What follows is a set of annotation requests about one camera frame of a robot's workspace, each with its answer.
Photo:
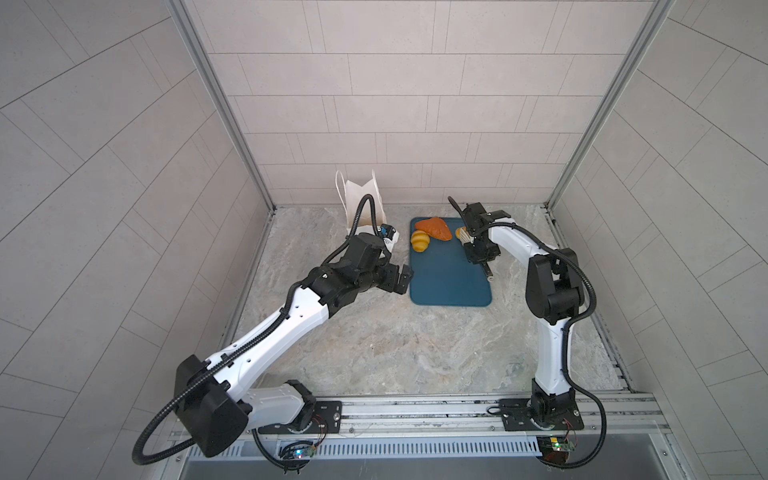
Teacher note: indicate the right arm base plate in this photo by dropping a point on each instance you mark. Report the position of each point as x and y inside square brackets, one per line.
[539, 414]

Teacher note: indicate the blue rectangular tray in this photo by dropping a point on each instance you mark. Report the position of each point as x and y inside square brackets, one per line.
[442, 275]

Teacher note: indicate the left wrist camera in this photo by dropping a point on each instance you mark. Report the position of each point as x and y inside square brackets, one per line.
[388, 232]

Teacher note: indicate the right circuit board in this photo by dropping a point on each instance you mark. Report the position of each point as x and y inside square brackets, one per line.
[555, 449]

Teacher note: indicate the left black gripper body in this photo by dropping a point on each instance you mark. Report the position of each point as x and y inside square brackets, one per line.
[382, 279]

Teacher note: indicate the small striped bun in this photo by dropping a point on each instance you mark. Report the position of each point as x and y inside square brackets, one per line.
[463, 236]
[420, 241]

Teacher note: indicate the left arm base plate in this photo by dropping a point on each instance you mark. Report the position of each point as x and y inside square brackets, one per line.
[321, 417]

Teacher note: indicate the circuit board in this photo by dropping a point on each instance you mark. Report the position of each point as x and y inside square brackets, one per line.
[555, 449]
[298, 451]

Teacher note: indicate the left circuit board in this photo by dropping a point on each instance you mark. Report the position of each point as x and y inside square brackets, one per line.
[298, 451]

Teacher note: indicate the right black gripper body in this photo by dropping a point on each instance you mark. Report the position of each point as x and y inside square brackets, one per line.
[480, 251]

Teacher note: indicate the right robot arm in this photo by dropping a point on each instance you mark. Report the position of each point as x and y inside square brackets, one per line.
[557, 292]

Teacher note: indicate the white paper bag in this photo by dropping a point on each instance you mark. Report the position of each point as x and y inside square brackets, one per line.
[363, 207]

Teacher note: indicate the aluminium rail frame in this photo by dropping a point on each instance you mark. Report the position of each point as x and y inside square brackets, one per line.
[626, 426]

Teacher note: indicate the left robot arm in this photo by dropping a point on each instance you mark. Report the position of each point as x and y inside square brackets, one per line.
[211, 407]

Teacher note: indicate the reddish brown croissant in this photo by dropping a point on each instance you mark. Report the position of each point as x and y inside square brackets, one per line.
[435, 227]

